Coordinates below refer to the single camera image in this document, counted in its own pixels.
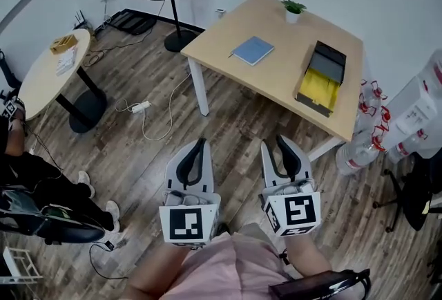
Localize white power strip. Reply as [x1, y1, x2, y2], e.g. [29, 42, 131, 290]
[131, 101, 152, 114]

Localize white booklet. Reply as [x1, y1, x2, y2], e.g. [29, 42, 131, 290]
[55, 48, 77, 77]

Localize white water dispenser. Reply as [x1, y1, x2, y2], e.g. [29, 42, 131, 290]
[381, 49, 442, 160]

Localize green plant in white pot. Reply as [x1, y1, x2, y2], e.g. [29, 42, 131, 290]
[280, 0, 308, 25]

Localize person's khaki trousers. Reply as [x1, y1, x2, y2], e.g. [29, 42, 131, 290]
[238, 222, 273, 244]

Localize person's left forearm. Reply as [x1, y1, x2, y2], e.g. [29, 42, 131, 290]
[127, 241, 194, 300]

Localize white metal rack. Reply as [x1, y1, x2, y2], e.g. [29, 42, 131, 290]
[0, 245, 44, 285]

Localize black office chair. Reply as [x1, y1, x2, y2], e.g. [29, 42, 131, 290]
[372, 149, 442, 234]

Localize black wifi router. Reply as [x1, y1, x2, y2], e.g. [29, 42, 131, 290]
[73, 10, 91, 32]

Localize person's pink shirt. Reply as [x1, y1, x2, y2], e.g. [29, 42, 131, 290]
[165, 231, 294, 300]

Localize large clear dispenser bottle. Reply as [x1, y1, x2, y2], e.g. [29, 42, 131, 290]
[423, 49, 442, 85]

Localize black slatted floor rack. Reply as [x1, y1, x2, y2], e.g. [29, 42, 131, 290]
[105, 10, 158, 36]

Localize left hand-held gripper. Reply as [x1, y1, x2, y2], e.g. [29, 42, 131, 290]
[158, 138, 222, 250]

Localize person's right forearm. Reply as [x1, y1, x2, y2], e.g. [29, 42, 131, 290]
[285, 234, 334, 275]

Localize cluster of clear water jugs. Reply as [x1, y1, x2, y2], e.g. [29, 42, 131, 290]
[335, 79, 429, 177]

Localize blue notebook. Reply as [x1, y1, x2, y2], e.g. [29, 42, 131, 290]
[228, 35, 276, 67]

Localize black and yellow box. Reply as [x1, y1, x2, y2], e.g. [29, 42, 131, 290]
[294, 39, 347, 118]

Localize white power strip cable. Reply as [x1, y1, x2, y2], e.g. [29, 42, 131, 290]
[115, 72, 193, 142]

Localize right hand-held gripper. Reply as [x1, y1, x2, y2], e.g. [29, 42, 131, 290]
[260, 134, 323, 238]

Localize black battery pack device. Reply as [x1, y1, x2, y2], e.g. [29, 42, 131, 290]
[268, 269, 372, 300]

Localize thin black floor cable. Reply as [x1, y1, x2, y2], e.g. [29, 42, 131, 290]
[88, 240, 128, 281]

